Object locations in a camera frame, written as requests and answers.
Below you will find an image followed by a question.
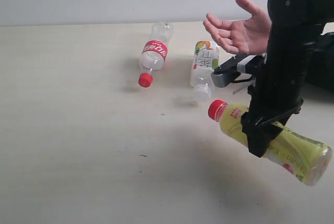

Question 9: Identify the person's open hand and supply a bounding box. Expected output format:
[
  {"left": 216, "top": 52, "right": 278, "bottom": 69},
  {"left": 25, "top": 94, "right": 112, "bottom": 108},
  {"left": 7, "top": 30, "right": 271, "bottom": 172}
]
[{"left": 203, "top": 0, "right": 271, "bottom": 55}]

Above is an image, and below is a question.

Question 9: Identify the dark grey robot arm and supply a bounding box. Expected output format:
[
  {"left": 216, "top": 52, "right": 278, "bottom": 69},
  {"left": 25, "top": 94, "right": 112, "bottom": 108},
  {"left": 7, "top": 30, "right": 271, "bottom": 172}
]
[{"left": 241, "top": 0, "right": 333, "bottom": 157}]

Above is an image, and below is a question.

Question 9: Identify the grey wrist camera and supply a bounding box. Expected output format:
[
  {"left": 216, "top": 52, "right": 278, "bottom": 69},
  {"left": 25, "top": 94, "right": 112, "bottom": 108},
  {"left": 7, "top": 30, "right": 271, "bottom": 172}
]
[{"left": 211, "top": 54, "right": 266, "bottom": 88}]

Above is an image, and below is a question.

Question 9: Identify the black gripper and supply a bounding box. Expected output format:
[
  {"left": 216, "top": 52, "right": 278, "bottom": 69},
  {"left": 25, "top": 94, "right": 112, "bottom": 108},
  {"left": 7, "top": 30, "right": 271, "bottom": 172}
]
[{"left": 240, "top": 46, "right": 305, "bottom": 158}]

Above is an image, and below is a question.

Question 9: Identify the clear bottle red label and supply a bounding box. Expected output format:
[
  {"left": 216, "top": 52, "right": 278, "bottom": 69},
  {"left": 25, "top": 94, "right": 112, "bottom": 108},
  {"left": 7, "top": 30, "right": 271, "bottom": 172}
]
[{"left": 138, "top": 22, "right": 174, "bottom": 88}]

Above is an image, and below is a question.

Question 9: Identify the clear bottle white fruit label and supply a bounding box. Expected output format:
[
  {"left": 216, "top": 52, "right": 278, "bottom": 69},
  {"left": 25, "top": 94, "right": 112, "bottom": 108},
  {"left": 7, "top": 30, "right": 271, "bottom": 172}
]
[{"left": 190, "top": 40, "right": 220, "bottom": 102}]

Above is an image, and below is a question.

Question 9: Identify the black cable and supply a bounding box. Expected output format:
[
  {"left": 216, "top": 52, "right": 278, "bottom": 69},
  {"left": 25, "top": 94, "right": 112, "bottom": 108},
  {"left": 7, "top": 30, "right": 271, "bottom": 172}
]
[{"left": 258, "top": 98, "right": 305, "bottom": 125}]

